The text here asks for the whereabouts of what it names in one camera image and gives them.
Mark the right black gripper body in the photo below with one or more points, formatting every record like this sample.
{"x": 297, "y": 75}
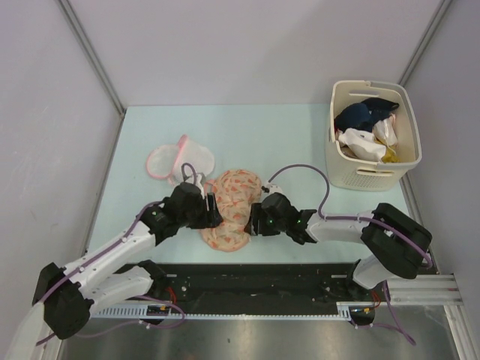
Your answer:
{"x": 270, "y": 227}

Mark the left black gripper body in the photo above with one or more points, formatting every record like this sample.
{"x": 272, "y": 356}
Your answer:
{"x": 196, "y": 218}

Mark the floral orange bra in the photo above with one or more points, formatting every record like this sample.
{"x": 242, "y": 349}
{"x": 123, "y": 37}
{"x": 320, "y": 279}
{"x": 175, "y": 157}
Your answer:
{"x": 235, "y": 191}

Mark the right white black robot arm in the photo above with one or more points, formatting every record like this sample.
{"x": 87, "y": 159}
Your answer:
{"x": 398, "y": 244}

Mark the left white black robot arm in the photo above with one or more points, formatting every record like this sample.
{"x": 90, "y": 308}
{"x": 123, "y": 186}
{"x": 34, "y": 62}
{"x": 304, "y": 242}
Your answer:
{"x": 72, "y": 293}

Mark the cream plastic laundry basket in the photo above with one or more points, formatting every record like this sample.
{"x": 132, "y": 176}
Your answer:
{"x": 344, "y": 169}

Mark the white pink plastic bag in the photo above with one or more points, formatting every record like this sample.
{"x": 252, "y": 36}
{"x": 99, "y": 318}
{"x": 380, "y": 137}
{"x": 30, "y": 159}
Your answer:
{"x": 384, "y": 131}

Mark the yellow garment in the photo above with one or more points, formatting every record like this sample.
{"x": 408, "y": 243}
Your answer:
{"x": 390, "y": 155}

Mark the dark navy garment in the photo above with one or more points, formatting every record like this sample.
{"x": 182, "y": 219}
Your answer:
{"x": 364, "y": 115}

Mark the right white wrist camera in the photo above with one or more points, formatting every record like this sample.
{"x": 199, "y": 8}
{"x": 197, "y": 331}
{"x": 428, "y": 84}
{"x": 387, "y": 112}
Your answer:
{"x": 271, "y": 188}

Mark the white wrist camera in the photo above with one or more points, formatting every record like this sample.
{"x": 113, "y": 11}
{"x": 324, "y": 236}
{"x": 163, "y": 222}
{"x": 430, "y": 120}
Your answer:
{"x": 199, "y": 179}
{"x": 271, "y": 188}

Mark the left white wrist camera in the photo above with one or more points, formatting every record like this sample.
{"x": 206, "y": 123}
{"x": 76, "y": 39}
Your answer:
{"x": 199, "y": 179}

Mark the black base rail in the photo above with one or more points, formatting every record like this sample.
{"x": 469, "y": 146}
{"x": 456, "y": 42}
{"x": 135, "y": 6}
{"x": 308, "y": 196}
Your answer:
{"x": 255, "y": 286}

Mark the white slotted cable duct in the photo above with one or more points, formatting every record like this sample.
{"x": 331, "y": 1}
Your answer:
{"x": 150, "y": 311}

